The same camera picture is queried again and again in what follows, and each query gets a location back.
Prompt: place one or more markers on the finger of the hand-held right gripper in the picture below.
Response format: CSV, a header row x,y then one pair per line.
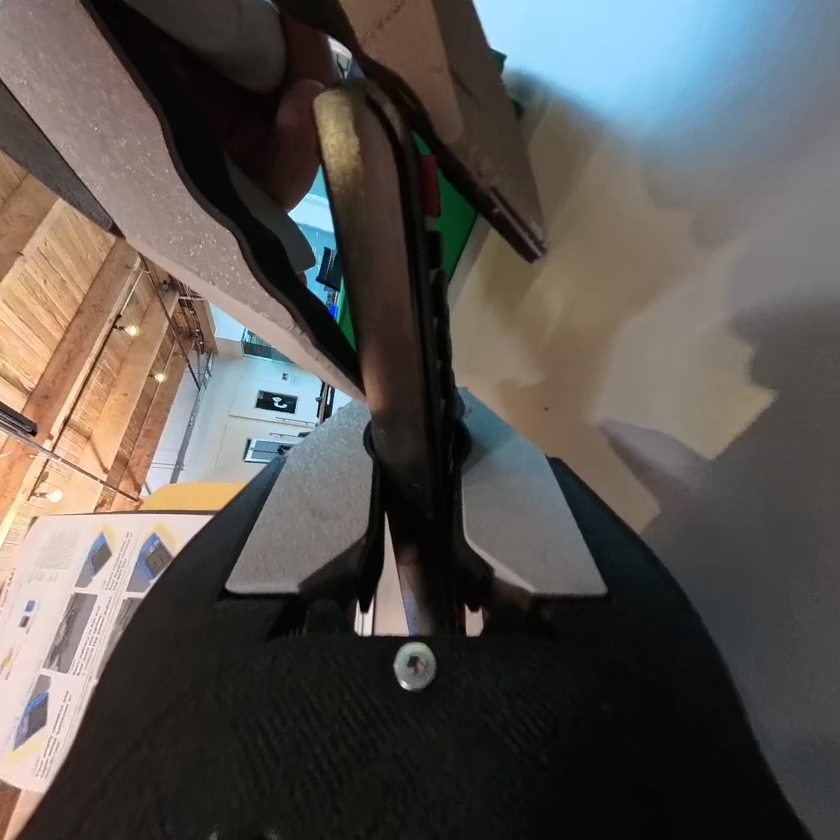
x,y
446,79
131,151

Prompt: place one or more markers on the ceiling lamp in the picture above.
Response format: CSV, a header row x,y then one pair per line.
x,y
52,495
132,330
159,377

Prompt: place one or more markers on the person's right hand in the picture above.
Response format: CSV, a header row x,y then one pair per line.
x,y
298,138

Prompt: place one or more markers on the green mat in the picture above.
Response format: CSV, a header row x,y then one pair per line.
x,y
456,216

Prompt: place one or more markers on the yellow object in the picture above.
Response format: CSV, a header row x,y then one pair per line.
x,y
190,497

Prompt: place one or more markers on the printed instruction poster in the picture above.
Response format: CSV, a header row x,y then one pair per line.
x,y
65,590

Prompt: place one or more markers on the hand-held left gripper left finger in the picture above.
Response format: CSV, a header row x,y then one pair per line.
x,y
308,512

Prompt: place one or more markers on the black wall sign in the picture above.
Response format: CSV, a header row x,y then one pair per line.
x,y
277,401

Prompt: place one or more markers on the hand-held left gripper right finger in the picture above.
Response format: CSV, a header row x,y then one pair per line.
x,y
531,518

